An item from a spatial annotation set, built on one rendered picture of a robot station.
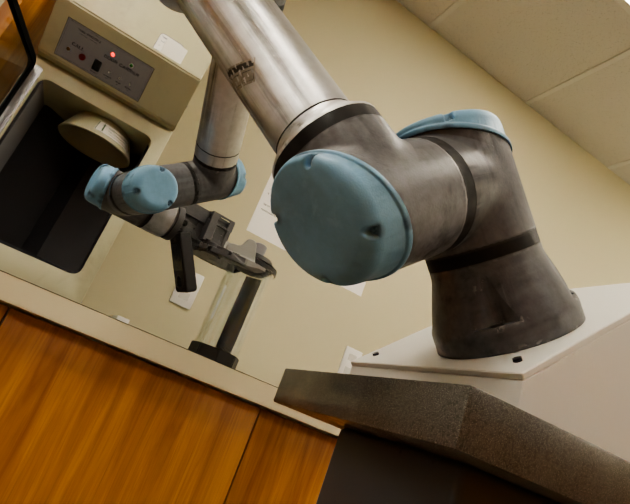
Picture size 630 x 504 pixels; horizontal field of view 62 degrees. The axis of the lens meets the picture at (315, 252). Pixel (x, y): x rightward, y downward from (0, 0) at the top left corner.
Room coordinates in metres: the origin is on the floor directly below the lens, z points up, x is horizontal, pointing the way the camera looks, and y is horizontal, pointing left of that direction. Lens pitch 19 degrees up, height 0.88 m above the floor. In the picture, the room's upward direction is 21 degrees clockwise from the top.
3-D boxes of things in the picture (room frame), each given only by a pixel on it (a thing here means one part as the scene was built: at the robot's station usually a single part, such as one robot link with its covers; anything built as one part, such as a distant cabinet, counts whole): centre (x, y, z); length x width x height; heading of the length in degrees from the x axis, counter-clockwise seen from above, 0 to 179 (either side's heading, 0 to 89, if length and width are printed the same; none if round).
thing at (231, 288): (1.07, 0.11, 1.06); 0.11 x 0.11 x 0.21
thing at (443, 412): (0.52, -0.22, 0.92); 0.32 x 0.32 x 0.04; 19
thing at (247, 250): (1.01, 0.12, 1.16); 0.09 x 0.03 x 0.06; 102
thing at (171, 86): (1.01, 0.55, 1.46); 0.32 x 0.11 x 0.10; 111
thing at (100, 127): (1.17, 0.59, 1.34); 0.18 x 0.18 x 0.05
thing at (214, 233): (0.98, 0.23, 1.16); 0.12 x 0.08 x 0.09; 126
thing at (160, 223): (0.94, 0.30, 1.15); 0.08 x 0.05 x 0.08; 36
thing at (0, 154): (1.18, 0.61, 1.19); 0.26 x 0.24 x 0.35; 111
